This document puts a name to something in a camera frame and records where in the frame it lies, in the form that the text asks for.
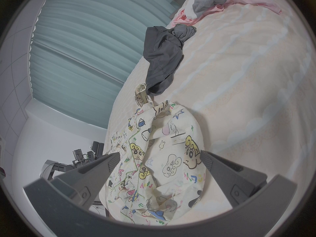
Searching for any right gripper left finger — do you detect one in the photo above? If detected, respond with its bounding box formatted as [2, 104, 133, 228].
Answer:
[53, 152, 121, 210]

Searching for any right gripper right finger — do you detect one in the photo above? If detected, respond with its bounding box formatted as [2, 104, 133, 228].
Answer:
[200, 150, 267, 210]

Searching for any white printed pyjama top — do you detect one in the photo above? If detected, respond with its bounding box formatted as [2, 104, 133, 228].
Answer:
[102, 83, 206, 225]

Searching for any bed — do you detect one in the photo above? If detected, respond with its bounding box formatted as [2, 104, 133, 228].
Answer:
[102, 0, 316, 225]

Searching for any blue-green curtain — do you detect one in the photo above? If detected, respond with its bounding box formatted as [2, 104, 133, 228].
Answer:
[28, 0, 178, 130]

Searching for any black garment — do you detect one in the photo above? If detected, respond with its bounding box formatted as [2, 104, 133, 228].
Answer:
[143, 26, 184, 95]

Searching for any dark grey garment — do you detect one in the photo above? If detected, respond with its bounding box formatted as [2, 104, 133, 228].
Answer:
[171, 24, 197, 42]

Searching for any pink garment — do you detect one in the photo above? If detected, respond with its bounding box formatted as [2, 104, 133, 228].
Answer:
[170, 0, 283, 26]

